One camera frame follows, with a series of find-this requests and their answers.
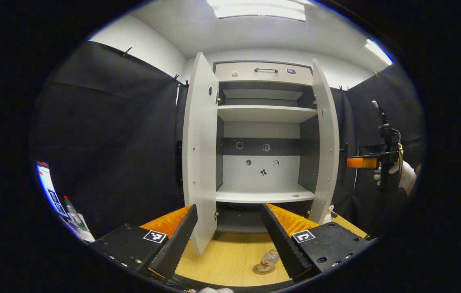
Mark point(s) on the small white object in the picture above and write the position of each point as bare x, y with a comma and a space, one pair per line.
329, 213

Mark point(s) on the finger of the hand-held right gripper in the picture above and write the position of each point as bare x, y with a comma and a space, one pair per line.
360, 162

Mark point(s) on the clear plastic bottle red label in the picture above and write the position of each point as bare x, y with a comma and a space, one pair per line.
270, 258

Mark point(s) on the small green-capped bottle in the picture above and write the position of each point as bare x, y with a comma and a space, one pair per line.
72, 213

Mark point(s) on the grey cabinet drawer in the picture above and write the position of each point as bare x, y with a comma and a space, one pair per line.
263, 77

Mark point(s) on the black backdrop cloth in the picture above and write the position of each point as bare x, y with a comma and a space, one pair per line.
112, 142

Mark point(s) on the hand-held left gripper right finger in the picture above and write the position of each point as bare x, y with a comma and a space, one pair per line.
283, 248

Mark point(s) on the grey cabinet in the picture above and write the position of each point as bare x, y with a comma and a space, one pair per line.
261, 130

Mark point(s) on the grey cabinet door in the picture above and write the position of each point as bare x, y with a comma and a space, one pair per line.
328, 154

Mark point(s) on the computer monitor screen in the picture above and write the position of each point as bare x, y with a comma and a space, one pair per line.
49, 183

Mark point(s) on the ceiling light panel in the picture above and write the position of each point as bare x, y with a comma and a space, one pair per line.
259, 10
378, 51

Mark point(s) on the white paper sheet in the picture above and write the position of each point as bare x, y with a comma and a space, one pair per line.
84, 234

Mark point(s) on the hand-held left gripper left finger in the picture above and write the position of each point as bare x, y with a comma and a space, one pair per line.
175, 248

